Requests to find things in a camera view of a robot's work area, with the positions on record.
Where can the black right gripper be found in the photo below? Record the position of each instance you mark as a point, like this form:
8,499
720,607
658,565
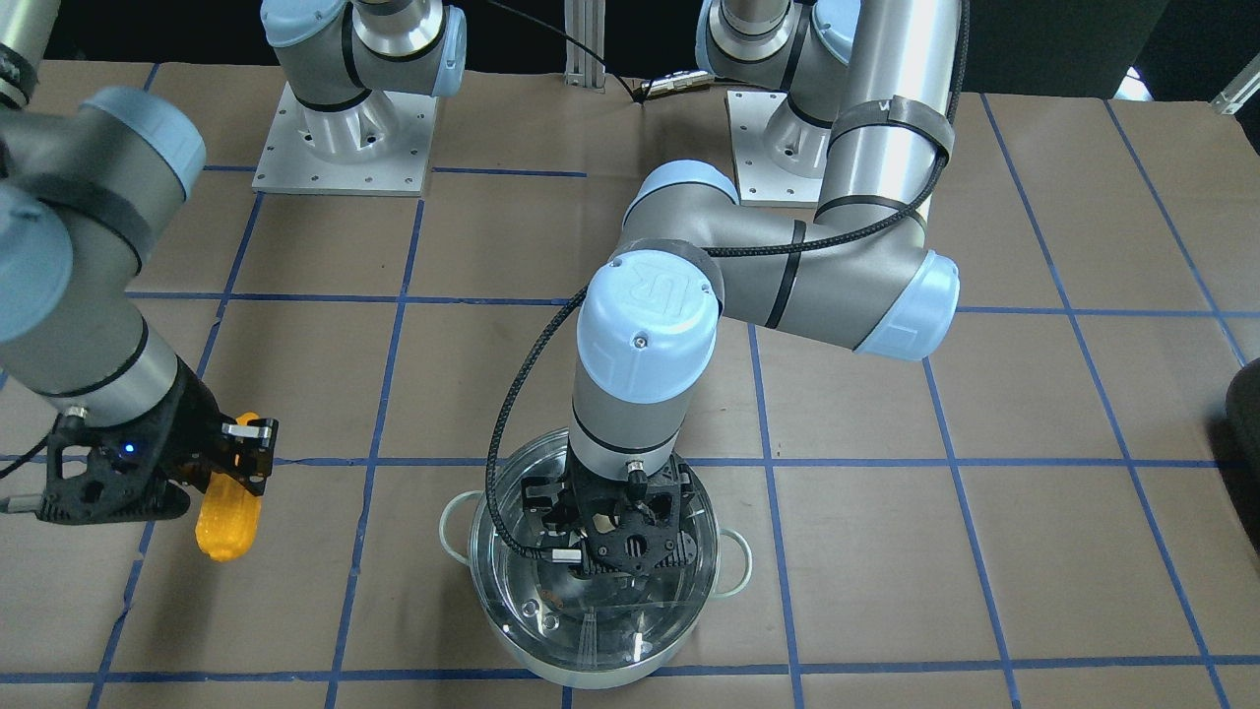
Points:
190,421

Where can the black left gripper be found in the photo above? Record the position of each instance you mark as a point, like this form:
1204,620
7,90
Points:
540,497

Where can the yellow corn cob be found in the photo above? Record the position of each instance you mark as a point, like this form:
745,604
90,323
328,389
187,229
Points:
227,524

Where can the glass pot lid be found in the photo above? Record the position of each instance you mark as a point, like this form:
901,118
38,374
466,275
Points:
591,581

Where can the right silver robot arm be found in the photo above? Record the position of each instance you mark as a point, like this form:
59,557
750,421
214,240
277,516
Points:
85,199

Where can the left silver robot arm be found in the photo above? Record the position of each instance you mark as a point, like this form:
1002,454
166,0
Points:
877,85

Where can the pale green electric pot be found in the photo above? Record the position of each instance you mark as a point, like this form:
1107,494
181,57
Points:
600,591

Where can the brown paper table cover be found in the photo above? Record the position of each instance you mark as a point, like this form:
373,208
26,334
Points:
1020,496

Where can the dark rice cooker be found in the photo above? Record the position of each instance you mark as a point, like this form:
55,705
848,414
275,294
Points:
1242,414

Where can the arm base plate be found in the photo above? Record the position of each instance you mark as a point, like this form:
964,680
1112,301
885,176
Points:
779,157
380,147

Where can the aluminium frame post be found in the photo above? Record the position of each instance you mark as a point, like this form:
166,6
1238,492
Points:
584,28

